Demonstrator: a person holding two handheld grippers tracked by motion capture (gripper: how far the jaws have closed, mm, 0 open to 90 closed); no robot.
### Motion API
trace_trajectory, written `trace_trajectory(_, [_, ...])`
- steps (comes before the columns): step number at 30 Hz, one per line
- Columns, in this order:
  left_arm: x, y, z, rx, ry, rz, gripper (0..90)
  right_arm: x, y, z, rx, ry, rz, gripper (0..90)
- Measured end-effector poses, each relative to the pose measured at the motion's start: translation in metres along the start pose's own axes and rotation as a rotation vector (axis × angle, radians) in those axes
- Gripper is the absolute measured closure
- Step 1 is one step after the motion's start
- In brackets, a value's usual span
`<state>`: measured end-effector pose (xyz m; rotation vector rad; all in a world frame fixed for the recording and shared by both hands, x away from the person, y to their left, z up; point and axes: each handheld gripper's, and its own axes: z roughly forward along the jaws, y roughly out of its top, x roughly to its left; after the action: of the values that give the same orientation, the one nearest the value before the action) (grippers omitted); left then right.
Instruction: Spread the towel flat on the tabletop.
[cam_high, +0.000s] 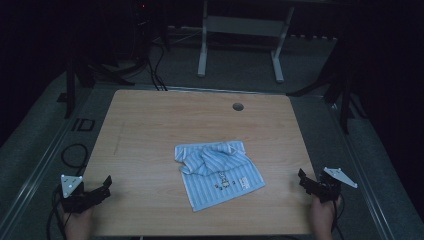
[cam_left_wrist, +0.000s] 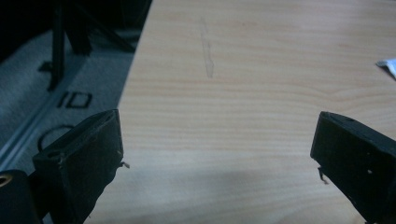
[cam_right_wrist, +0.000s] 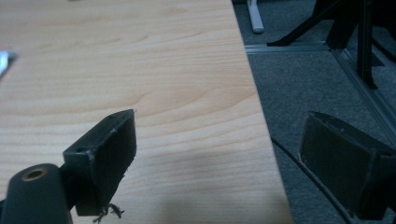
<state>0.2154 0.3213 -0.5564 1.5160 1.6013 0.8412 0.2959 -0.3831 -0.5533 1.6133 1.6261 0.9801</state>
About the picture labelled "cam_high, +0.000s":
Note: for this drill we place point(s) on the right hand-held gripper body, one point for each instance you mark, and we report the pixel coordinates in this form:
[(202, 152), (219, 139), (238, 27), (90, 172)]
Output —
[(330, 186)]

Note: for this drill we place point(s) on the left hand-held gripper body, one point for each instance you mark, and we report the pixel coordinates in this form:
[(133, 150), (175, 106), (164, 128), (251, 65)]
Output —
[(75, 198)]

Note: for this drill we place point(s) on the blue white striped towel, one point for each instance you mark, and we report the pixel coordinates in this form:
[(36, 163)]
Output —
[(220, 180)]

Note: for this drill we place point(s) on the person's left hand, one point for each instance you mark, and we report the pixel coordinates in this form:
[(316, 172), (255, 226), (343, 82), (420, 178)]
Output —
[(78, 223)]

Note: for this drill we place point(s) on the person's right hand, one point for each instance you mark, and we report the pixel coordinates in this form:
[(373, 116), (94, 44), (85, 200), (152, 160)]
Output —
[(321, 218)]

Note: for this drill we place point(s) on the black metal stand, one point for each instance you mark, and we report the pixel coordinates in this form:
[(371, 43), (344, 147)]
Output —
[(345, 100), (70, 90)]

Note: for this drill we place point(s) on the dark computer tower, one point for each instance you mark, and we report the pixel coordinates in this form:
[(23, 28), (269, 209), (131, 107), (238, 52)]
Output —
[(142, 30)]

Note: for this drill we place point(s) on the white metal desk frame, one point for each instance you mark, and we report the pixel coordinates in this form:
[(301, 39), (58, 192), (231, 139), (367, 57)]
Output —
[(240, 26)]

